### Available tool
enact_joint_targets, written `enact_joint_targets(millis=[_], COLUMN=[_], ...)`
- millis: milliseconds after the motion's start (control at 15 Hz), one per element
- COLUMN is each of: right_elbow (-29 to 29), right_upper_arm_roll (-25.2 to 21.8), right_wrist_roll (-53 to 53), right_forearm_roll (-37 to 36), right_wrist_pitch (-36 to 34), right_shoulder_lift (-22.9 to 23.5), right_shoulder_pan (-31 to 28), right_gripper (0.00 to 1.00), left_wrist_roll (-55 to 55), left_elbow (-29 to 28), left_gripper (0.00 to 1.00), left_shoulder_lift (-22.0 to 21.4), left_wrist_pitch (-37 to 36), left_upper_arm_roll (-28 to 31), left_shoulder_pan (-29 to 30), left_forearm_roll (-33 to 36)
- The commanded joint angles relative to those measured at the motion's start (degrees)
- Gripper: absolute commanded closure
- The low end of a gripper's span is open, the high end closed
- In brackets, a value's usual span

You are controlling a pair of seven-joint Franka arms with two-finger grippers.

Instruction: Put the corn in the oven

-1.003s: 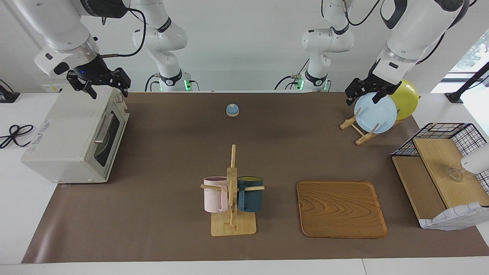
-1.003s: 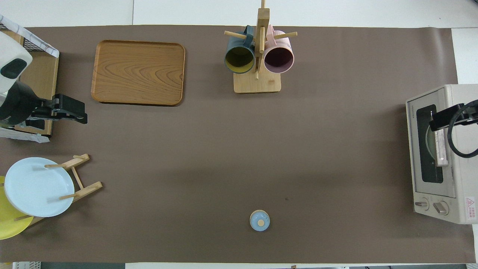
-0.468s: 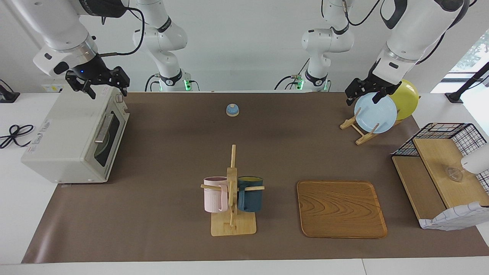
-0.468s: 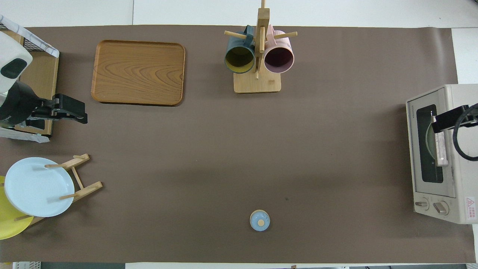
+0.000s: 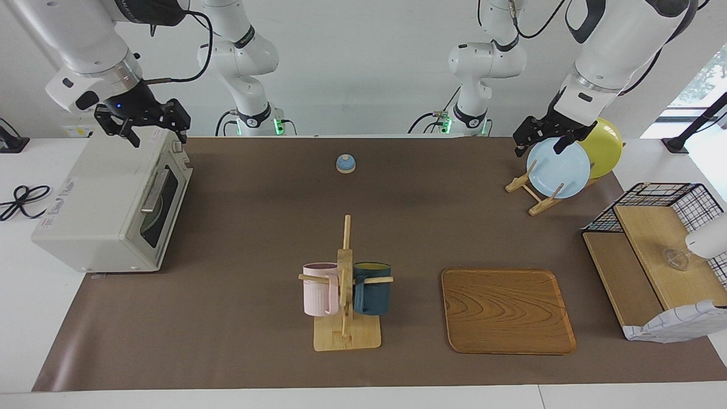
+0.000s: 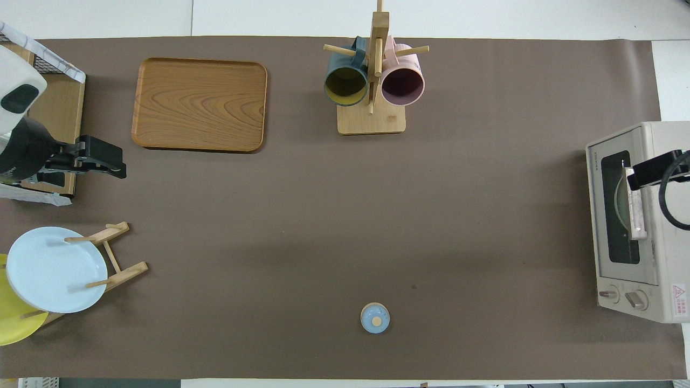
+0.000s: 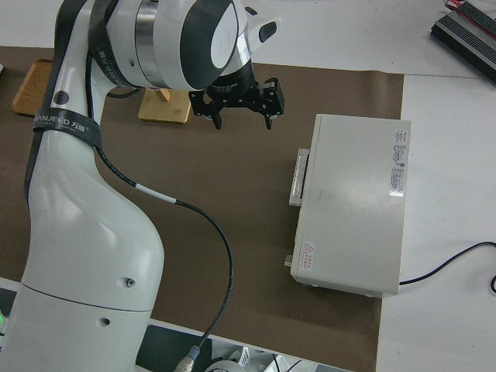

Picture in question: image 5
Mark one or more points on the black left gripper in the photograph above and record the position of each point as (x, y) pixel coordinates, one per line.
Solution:
(559, 122)

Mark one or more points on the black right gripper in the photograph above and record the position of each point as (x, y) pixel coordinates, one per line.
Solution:
(128, 108)

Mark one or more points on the mint green plate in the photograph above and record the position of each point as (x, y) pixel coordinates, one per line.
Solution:
(154, 216)

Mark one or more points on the beige toaster oven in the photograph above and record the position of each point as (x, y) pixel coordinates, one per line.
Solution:
(96, 204)

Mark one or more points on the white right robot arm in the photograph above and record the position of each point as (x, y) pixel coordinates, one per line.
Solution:
(74, 34)

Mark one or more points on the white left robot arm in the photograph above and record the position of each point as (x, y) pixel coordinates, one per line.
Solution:
(613, 51)

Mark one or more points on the light blue plate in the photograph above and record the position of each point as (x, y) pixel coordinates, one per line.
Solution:
(559, 170)

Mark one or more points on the wooden plate rack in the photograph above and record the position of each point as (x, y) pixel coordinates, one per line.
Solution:
(539, 205)

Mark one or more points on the yellow plate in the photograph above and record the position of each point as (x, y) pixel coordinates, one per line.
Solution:
(605, 150)

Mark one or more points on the brown wooden tray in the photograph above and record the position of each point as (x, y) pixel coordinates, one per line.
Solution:
(511, 312)

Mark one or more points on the small clear glass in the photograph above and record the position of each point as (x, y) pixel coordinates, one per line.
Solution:
(676, 258)

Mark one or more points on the white rounded device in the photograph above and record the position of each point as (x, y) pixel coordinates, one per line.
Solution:
(710, 238)

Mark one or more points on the brown table mat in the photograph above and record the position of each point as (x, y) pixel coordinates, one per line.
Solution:
(238, 318)

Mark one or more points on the pink mug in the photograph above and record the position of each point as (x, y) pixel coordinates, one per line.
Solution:
(318, 292)

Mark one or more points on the dark blue mug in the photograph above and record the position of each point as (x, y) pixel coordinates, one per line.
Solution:
(372, 298)

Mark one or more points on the wooden mug tree stand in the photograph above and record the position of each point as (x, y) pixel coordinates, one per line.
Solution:
(346, 338)

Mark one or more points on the black desk mount base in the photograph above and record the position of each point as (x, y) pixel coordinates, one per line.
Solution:
(11, 145)

